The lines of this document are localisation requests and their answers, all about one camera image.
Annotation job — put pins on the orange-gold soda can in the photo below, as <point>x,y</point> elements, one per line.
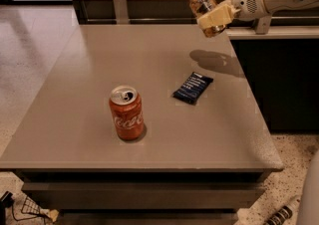
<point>200,10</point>

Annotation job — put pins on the white power strip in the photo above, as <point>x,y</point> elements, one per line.
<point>284,213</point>

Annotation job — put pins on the right metal wall bracket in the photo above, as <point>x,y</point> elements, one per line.
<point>261,26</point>

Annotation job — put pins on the dark blue snack packet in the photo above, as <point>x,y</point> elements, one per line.
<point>194,86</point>

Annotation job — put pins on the metal wall bracket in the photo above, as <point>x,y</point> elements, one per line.
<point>261,26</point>
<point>121,12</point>

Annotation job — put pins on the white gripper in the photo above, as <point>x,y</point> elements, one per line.
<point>246,3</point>

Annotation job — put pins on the red Coca-Cola can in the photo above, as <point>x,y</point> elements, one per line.
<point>126,107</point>

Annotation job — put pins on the grey drawer cabinet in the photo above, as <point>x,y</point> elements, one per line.
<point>144,125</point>

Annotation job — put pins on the black wire basket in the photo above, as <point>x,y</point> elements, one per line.
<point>24,208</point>

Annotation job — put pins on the left metal wall bracket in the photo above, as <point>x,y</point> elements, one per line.
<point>121,12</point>

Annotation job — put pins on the black object at floor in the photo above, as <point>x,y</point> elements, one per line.
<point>6,201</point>

